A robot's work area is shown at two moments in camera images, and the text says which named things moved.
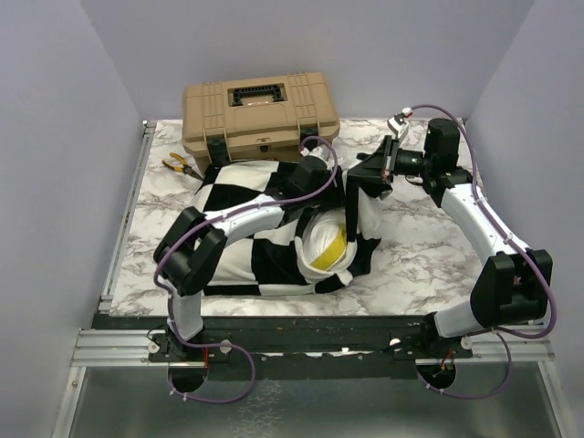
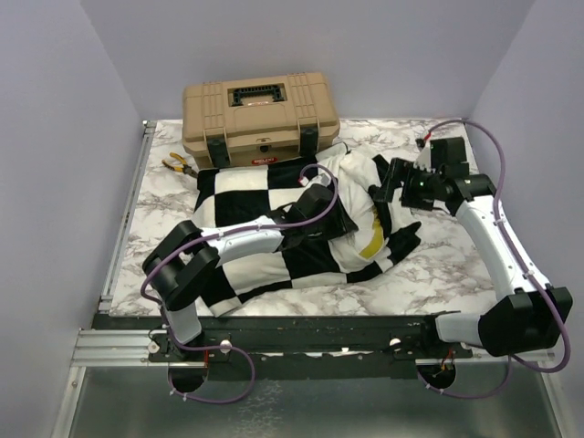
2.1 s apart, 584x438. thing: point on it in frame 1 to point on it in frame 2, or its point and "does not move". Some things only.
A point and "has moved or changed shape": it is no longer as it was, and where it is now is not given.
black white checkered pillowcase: [311, 255] has moved or changed shape
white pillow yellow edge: [325, 238] to [358, 178]
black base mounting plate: [300, 346] does not move
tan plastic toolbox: [256, 119] does not move
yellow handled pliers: [182, 168] does not move
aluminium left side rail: [145, 143] does not move
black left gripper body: [325, 182] to [332, 225]
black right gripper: [376, 167] to [386, 192]
